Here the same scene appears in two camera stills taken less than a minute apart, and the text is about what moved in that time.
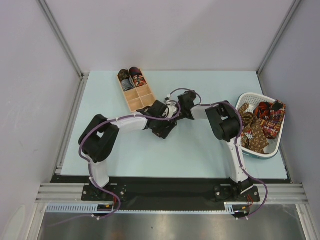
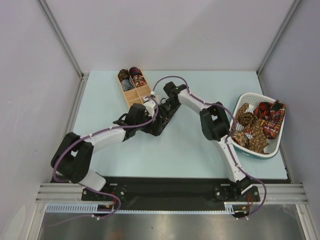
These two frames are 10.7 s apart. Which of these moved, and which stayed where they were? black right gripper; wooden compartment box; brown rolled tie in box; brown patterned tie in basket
Moved: black right gripper
Stayed: wooden compartment box; brown patterned tie in basket; brown rolled tie in box
